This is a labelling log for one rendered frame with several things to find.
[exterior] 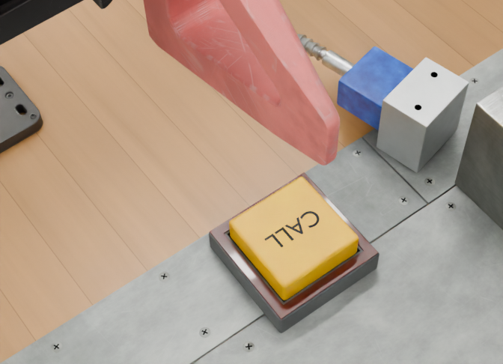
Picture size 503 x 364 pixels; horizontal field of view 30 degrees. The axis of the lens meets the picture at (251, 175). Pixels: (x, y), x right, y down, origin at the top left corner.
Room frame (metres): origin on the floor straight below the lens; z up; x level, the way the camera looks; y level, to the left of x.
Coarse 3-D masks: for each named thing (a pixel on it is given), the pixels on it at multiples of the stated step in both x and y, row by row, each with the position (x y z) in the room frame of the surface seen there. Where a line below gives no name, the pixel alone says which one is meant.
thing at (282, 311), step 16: (304, 176) 0.35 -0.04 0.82; (272, 192) 0.34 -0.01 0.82; (320, 192) 0.34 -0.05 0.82; (336, 208) 0.33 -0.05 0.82; (224, 224) 0.32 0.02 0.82; (352, 224) 0.31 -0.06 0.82; (224, 240) 0.31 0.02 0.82; (240, 256) 0.29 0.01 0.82; (368, 256) 0.29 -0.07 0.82; (336, 272) 0.28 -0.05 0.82; (256, 288) 0.27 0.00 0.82; (320, 288) 0.27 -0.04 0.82; (272, 304) 0.26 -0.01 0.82; (288, 304) 0.26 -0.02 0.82
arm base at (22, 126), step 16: (0, 80) 0.47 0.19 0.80; (0, 96) 0.45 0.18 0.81; (16, 96) 0.45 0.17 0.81; (0, 112) 0.43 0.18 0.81; (16, 112) 0.43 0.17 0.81; (32, 112) 0.43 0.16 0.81; (0, 128) 0.42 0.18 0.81; (16, 128) 0.42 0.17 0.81; (32, 128) 0.42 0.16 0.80; (0, 144) 0.40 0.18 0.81
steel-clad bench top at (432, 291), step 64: (384, 192) 0.35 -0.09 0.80; (448, 192) 0.35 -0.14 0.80; (192, 256) 0.31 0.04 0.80; (384, 256) 0.30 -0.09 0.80; (448, 256) 0.30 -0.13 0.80; (128, 320) 0.26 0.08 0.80; (192, 320) 0.26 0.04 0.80; (256, 320) 0.26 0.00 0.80; (320, 320) 0.26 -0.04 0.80; (384, 320) 0.26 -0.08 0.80; (448, 320) 0.25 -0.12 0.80
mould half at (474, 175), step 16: (496, 96) 0.36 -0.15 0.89; (480, 112) 0.35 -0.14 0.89; (496, 112) 0.35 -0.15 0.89; (480, 128) 0.35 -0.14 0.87; (496, 128) 0.34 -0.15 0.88; (480, 144) 0.35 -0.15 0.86; (496, 144) 0.34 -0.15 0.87; (464, 160) 0.35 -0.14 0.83; (480, 160) 0.34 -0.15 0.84; (496, 160) 0.33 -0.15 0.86; (464, 176) 0.35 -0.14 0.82; (480, 176) 0.34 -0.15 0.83; (496, 176) 0.33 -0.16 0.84; (464, 192) 0.35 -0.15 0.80; (480, 192) 0.34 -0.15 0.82; (496, 192) 0.33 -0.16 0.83; (496, 208) 0.32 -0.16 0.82
